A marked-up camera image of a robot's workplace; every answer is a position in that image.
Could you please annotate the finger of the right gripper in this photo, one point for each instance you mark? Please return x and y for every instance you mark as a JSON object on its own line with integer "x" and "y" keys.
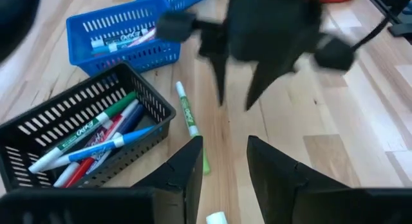
{"x": 267, "y": 79}
{"x": 221, "y": 76}

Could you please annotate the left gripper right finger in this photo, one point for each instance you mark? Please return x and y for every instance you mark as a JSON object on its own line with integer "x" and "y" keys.
{"x": 305, "y": 204}

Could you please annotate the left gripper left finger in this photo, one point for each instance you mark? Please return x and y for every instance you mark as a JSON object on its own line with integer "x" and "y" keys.
{"x": 145, "y": 208}

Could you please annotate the black slotted plastic basket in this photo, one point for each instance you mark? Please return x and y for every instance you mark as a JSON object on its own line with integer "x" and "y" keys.
{"x": 169, "y": 119}

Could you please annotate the red marker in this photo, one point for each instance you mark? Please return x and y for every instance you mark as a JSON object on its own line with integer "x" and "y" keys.
{"x": 80, "y": 171}

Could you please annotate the light blue marker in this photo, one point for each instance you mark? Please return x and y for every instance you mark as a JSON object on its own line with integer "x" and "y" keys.
{"x": 96, "y": 149}

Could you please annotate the magenta Expo chisel marker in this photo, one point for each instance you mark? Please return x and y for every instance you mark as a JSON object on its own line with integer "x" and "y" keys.
{"x": 145, "y": 37}

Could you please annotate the maroon Expo marker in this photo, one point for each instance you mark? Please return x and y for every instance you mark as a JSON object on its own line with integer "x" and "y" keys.
{"x": 103, "y": 132}

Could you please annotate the dark blue Expo marker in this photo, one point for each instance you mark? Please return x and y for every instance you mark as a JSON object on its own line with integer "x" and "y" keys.
{"x": 130, "y": 121}

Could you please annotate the green fine Expo marker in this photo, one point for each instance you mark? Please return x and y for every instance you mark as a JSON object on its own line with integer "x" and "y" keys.
{"x": 80, "y": 134}

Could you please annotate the markers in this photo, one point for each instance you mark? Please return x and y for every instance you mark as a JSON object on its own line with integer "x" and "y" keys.
{"x": 122, "y": 40}

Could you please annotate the light green Expo marker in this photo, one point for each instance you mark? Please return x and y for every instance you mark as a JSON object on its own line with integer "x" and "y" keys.
{"x": 188, "y": 114}

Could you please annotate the black metal table frame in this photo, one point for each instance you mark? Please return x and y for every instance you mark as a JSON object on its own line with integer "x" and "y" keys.
{"x": 383, "y": 5}

